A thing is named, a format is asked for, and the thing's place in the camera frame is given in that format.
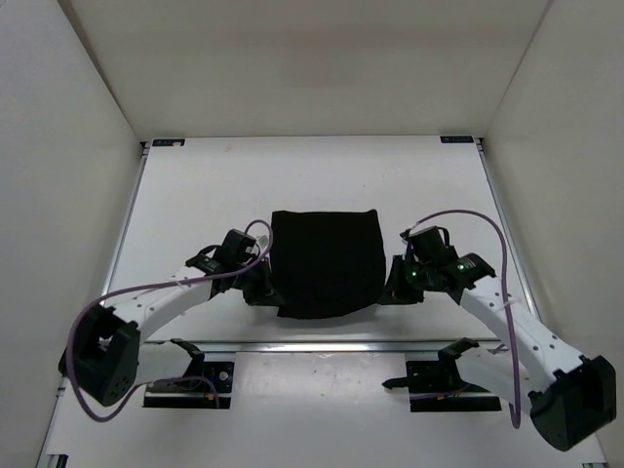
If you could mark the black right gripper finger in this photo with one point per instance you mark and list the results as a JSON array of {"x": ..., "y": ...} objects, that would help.
[
  {"x": 400, "y": 297},
  {"x": 396, "y": 282}
]

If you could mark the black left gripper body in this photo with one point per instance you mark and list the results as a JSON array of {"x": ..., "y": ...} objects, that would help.
[{"x": 251, "y": 279}]

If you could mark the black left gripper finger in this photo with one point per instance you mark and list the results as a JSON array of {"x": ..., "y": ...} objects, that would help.
[
  {"x": 273, "y": 287},
  {"x": 256, "y": 300}
]

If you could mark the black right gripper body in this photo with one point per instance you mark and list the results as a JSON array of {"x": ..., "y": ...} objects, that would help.
[{"x": 417, "y": 275}]

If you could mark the black skirt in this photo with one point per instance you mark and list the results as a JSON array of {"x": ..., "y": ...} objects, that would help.
[{"x": 327, "y": 264}]

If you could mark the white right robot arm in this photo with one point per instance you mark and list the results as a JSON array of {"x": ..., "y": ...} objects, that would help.
[{"x": 567, "y": 396}]

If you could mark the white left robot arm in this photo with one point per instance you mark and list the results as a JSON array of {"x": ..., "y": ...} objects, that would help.
[{"x": 108, "y": 354}]

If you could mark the right blue corner label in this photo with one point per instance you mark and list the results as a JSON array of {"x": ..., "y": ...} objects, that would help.
[{"x": 456, "y": 139}]

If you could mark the blue corner label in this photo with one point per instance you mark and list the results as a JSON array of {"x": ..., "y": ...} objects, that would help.
[
  {"x": 168, "y": 142},
  {"x": 456, "y": 139}
]

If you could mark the left blue corner label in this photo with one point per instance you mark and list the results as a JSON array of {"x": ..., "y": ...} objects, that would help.
[{"x": 168, "y": 142}]

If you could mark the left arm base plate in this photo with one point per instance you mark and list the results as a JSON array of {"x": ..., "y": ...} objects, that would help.
[{"x": 213, "y": 392}]

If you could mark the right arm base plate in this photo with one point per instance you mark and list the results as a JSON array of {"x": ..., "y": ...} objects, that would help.
[{"x": 431, "y": 390}]

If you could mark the aluminium front rail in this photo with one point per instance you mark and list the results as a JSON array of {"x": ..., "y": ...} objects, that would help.
[{"x": 322, "y": 347}]

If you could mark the aluminium rail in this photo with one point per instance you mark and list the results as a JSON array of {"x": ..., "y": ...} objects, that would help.
[
  {"x": 322, "y": 347},
  {"x": 497, "y": 194},
  {"x": 123, "y": 201}
]

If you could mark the aluminium left side rail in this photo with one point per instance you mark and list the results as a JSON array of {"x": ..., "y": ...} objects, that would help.
[{"x": 123, "y": 201}]

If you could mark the aluminium right side rail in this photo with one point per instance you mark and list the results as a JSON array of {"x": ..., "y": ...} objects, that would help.
[{"x": 497, "y": 194}]

